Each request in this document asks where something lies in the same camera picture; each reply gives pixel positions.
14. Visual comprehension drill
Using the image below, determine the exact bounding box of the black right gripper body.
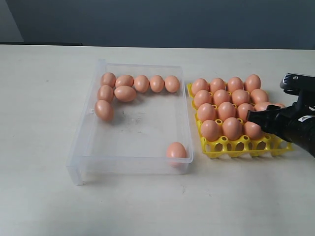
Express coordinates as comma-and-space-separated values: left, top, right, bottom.
275, 105, 315, 156

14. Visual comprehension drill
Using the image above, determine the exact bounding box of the brown egg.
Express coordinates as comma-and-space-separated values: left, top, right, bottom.
115, 74, 134, 87
213, 89, 230, 106
94, 100, 114, 121
165, 75, 180, 93
100, 72, 117, 88
134, 75, 150, 93
150, 75, 164, 93
197, 103, 218, 122
193, 89, 212, 109
237, 103, 255, 123
232, 89, 250, 106

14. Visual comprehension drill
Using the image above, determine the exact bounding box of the brown egg placed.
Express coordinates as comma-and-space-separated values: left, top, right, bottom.
210, 77, 226, 94
226, 76, 244, 93
191, 78, 209, 96

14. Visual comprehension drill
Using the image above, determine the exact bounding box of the yellow plastic egg tray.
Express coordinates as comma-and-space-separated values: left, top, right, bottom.
187, 83, 292, 158

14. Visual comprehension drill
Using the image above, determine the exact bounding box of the brown egg front right corner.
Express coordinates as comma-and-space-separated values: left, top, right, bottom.
166, 142, 187, 169

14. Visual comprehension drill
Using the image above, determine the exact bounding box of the clear plastic bin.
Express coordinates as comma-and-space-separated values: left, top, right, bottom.
66, 59, 194, 185

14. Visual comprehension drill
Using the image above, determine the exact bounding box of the black object behind table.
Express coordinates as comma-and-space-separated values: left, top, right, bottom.
0, 42, 83, 46

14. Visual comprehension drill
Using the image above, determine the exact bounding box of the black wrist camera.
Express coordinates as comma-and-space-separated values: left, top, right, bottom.
280, 73, 315, 111

